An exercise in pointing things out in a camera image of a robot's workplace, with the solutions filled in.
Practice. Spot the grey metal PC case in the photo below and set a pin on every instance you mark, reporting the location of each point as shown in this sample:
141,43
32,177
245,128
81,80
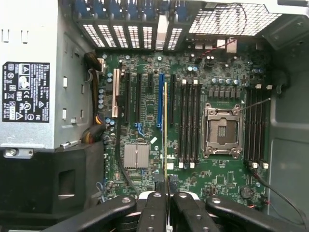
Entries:
287,125

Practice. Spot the white expansion slot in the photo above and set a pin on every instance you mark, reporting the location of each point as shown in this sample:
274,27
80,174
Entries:
116,94

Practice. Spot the silver chipset heatsink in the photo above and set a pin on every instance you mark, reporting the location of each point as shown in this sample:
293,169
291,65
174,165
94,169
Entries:
136,155

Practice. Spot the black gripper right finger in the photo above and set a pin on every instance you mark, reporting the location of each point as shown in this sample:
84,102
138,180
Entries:
188,212

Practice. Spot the black plastic disk bay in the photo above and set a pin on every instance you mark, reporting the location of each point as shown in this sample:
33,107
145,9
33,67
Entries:
43,176

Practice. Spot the black power supply label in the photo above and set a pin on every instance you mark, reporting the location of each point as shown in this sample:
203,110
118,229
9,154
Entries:
25,91

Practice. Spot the blue expansion slot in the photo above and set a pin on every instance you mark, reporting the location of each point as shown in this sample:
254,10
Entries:
160,101

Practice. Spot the green motherboard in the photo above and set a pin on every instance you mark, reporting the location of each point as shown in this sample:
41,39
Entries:
212,174

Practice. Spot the thin metal locking lever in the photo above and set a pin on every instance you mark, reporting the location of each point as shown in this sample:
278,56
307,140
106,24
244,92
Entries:
256,104

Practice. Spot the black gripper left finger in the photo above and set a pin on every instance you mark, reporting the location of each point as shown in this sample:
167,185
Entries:
154,212

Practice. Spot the black RAM slot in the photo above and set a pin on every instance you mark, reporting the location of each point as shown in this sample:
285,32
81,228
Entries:
265,125
187,120
197,120
182,120
259,125
192,120
248,125
254,125

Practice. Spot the metal fan grille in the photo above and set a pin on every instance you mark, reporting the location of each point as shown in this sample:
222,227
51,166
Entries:
231,21

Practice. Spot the metal CPU socket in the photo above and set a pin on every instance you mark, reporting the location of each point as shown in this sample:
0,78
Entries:
222,130

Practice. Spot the round coin battery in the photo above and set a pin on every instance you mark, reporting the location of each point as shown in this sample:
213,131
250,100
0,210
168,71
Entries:
246,192

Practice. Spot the short black expansion slot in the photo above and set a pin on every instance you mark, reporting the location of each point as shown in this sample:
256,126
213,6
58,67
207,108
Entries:
150,80

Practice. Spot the silver power supply unit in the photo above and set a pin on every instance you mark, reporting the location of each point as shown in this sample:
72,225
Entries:
29,38

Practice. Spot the long black expansion slot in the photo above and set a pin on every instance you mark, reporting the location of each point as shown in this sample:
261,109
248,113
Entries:
126,99
138,99
172,99

